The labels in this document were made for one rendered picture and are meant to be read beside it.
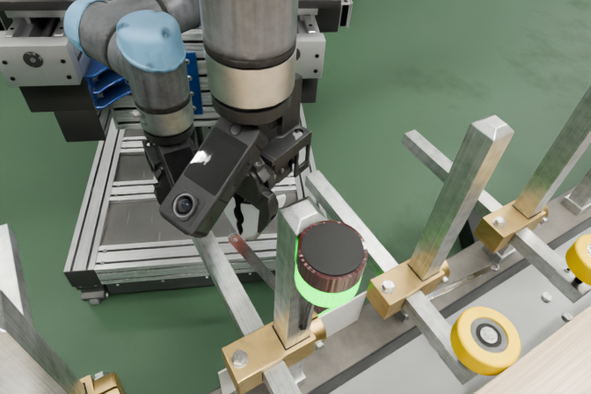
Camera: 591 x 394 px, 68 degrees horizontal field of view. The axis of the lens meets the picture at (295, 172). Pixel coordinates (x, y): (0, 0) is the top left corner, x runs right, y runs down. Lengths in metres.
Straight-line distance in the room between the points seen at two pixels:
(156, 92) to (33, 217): 1.51
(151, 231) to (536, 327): 1.15
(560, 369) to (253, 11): 0.55
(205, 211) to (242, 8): 0.17
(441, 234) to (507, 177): 1.65
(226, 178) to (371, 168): 1.72
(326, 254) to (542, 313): 0.75
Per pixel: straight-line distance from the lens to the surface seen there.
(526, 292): 1.08
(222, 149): 0.39
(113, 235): 1.60
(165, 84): 0.58
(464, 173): 0.57
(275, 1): 0.32
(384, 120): 2.36
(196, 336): 1.58
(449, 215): 0.62
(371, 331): 0.83
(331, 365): 0.79
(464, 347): 0.62
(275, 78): 0.35
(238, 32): 0.33
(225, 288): 0.66
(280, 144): 0.43
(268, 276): 0.59
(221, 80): 0.36
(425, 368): 0.91
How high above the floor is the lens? 1.44
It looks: 46 degrees down
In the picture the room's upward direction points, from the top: 4 degrees clockwise
